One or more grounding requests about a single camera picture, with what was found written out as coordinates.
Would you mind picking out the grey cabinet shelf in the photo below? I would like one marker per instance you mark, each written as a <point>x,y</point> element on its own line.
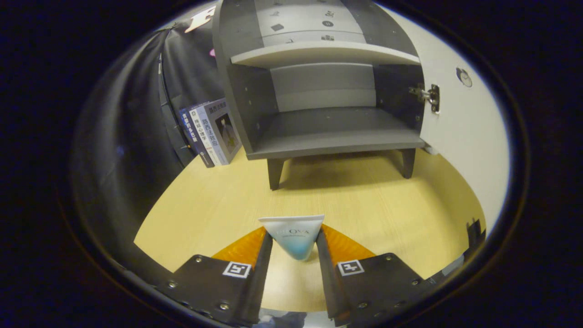
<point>319,52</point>

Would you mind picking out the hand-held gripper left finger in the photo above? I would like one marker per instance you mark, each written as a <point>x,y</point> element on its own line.
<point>259,282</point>

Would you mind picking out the dark blue book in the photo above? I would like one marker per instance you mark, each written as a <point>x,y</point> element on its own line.
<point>193,132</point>

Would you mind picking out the white spine book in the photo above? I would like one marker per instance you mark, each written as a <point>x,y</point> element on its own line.
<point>205,132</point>

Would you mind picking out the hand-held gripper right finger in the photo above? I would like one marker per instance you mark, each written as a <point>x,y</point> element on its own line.
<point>329,282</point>

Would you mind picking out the dark grey cabinet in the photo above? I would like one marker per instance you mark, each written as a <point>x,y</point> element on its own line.
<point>328,132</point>

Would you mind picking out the small white block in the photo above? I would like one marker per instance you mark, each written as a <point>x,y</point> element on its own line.
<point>430,149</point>

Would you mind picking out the black backdrop cloth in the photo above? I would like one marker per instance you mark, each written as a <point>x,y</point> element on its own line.
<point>127,136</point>

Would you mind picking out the metal door hinge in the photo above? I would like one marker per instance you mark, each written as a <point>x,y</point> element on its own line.
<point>432,96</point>

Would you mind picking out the grey cover book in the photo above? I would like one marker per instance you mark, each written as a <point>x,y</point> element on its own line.
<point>225,132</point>

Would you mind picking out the white blue tube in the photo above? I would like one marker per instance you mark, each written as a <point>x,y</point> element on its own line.
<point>294,237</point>

